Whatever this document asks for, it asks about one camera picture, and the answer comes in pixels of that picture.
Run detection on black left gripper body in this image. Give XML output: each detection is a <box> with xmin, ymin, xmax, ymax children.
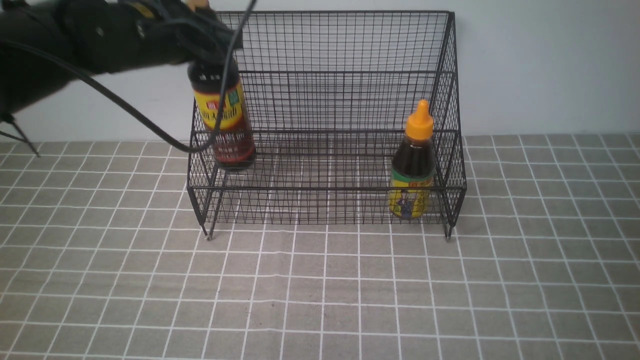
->
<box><xmin>140</xmin><ymin>0</ymin><xmax>243</xmax><ymax>66</ymax></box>

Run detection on dark soy sauce bottle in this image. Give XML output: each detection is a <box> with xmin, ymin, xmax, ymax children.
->
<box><xmin>187</xmin><ymin>60</ymin><xmax>256</xmax><ymax>172</ymax></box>

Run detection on orange-capped seasoning bottle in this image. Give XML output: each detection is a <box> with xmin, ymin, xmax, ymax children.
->
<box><xmin>388</xmin><ymin>99</ymin><xmax>436</xmax><ymax>220</ymax></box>

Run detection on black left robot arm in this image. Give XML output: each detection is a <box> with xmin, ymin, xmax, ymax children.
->
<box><xmin>0</xmin><ymin>0</ymin><xmax>233</xmax><ymax>115</ymax></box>

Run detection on grey checkered tablecloth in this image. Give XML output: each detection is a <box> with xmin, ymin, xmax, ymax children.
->
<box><xmin>0</xmin><ymin>134</ymin><xmax>640</xmax><ymax>360</ymax></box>

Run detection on black cable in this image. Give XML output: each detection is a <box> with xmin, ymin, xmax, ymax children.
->
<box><xmin>0</xmin><ymin>0</ymin><xmax>258</xmax><ymax>154</ymax></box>

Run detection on black wire mesh shelf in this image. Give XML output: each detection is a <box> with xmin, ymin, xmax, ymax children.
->
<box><xmin>187</xmin><ymin>10</ymin><xmax>467</xmax><ymax>239</ymax></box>

